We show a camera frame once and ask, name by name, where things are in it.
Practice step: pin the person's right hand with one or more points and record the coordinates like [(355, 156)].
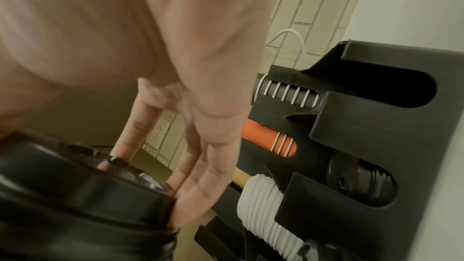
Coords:
[(145, 25)]

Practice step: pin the short stack of black lids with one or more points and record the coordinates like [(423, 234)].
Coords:
[(362, 179)]

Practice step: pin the stack of black paper cups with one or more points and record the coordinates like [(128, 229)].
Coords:
[(286, 90)]

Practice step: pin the stack of gold paper cups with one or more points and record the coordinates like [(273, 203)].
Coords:
[(240, 178)]

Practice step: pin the black cup and lid organizer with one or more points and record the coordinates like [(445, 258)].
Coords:
[(362, 128)]

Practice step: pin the stack of red paper cups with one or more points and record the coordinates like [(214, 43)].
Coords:
[(268, 139)]

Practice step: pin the stack of white lids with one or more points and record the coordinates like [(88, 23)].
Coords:
[(261, 205)]

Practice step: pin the white wall socket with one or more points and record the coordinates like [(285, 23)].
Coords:
[(158, 132)]

